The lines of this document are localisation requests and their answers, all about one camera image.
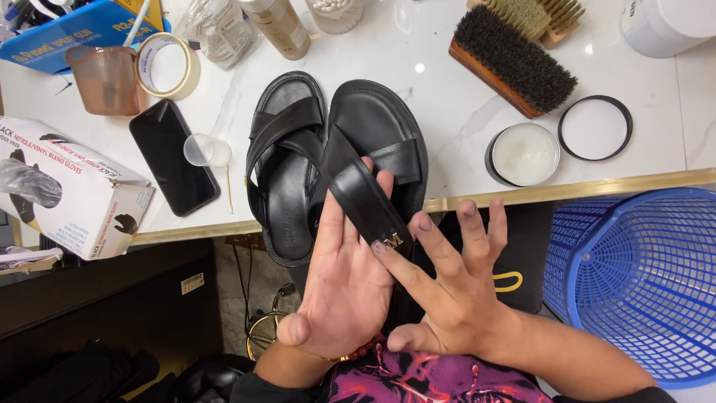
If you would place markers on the person's right hand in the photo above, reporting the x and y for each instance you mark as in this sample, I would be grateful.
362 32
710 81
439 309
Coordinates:
464 302

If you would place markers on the person's left hand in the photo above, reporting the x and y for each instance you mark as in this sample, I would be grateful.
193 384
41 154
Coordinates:
341 291

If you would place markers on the black sandal with gold emblem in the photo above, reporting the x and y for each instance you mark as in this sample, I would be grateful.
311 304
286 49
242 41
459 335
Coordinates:
363 112

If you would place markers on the black bag with yellow logo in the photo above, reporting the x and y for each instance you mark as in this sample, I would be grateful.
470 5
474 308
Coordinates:
526 257

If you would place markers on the purple printed shirt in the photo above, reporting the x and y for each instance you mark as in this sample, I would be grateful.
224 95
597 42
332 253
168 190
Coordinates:
419 378

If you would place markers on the cotton swab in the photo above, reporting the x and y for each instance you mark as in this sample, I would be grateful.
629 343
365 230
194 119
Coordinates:
229 190

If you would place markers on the open tin of white wax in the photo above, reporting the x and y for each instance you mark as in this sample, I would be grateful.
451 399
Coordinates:
524 155

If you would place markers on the blue plastic mesh basket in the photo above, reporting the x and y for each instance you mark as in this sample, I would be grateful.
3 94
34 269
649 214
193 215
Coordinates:
643 291

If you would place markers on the black-rimmed tin lid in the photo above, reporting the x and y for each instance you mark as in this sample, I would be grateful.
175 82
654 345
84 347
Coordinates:
562 140

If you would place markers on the small clear plastic cup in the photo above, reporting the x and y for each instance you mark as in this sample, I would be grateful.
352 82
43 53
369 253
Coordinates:
206 150

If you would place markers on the black smartphone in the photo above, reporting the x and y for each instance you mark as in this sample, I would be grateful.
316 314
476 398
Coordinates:
170 162

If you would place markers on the black cabinet with barcode label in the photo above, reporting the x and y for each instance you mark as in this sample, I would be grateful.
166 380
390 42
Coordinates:
112 296

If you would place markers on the dark bristle wooden shoe brush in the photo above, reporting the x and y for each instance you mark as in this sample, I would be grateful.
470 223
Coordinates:
514 61

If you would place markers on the roll of beige tape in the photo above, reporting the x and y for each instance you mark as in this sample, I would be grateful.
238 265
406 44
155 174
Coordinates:
193 70

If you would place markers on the tan spray bottle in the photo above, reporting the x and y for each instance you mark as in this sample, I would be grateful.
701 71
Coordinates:
279 28

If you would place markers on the heap of black bags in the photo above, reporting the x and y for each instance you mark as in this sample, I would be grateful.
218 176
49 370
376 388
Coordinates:
84 375

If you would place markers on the white box of black gloves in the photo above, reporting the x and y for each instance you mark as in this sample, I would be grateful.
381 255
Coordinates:
84 196

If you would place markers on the clear jar of cotton swabs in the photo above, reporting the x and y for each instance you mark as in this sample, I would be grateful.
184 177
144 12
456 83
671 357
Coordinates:
335 14

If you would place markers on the clear plastic bottle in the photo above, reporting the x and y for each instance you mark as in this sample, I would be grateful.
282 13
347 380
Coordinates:
221 31

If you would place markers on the light bristle wooden brush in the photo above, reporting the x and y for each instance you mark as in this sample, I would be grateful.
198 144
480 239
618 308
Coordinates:
554 14

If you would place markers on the brown translucent measuring cup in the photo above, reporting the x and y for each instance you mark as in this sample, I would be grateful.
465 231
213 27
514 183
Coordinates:
106 84

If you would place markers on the white stick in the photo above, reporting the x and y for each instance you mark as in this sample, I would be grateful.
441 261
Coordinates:
137 22

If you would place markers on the large white container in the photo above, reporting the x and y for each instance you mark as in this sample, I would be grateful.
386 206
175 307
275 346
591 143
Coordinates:
671 25

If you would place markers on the blue cardboard box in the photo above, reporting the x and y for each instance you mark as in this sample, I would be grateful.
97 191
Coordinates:
67 39

